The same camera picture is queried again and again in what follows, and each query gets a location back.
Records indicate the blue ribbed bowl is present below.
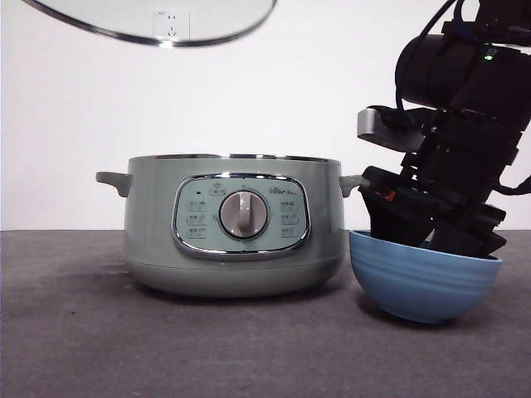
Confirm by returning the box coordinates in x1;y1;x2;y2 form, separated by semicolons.
348;229;504;325

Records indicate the glass lid with green knob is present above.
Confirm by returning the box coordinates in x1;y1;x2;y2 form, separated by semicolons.
22;0;279;47

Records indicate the pale green electric steamer pot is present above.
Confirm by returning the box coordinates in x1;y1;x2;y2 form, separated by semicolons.
95;153;370;299

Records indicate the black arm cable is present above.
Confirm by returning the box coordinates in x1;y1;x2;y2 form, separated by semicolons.
497;172;531;196

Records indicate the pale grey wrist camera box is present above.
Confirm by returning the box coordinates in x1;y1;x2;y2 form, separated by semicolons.
357;106;431;155

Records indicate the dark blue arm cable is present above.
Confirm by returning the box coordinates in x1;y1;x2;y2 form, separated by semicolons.
393;0;457;125

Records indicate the white wall socket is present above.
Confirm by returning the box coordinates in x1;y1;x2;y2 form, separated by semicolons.
153;10;192;42

